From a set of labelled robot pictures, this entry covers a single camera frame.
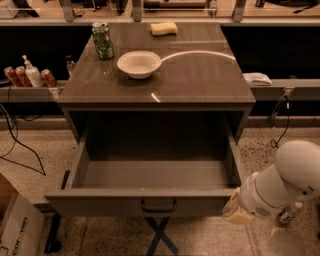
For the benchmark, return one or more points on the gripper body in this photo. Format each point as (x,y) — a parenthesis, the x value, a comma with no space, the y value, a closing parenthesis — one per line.
(252,197)

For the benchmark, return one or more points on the grey top drawer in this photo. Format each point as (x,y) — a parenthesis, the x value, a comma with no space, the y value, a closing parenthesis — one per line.
(193,160)

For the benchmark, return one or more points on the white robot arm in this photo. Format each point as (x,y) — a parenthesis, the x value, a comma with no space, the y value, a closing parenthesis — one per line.
(294,176)

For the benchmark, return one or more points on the clear plastic bottle on floor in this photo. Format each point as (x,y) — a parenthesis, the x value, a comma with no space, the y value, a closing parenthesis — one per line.
(289,212)

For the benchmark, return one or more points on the blue tape cross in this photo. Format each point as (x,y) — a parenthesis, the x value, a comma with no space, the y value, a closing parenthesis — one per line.
(160,236)

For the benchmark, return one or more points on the grey wooden cabinet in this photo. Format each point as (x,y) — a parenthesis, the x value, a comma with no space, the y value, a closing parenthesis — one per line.
(198,71)

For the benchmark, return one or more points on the white folded cloth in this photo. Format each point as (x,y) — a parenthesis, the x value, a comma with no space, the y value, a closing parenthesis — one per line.
(257,79)

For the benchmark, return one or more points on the white bowl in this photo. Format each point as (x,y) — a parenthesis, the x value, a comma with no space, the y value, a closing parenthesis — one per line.
(139,64)

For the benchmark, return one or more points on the yellow sponge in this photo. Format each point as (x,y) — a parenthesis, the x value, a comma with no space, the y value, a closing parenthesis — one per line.
(165,28)

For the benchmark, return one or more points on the cardboard box with logo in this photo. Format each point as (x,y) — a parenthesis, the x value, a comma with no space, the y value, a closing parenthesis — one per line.
(21,223)

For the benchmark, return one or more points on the small dark bottle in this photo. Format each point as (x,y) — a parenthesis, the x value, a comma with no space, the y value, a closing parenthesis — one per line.
(70,64)

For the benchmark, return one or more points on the green soda can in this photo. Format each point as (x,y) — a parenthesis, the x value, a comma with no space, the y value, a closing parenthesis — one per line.
(102,40)

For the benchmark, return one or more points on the red soda can right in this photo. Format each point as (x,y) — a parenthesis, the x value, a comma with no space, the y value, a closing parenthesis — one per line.
(48,78)

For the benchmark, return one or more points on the red soda can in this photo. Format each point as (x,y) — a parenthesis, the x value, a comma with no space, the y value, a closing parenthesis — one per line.
(12,76)
(21,73)
(48,78)

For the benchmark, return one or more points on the white pump bottle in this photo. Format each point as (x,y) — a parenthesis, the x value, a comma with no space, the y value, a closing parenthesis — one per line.
(32,73)

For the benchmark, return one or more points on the red soda can middle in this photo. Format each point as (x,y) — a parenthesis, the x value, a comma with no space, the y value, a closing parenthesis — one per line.
(21,73)

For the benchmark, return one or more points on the red soda can left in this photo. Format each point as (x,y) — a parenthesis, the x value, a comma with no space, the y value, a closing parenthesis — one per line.
(12,76)

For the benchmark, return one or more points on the black drawer handle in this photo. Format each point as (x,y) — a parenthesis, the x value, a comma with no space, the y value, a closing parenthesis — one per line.
(158,205)

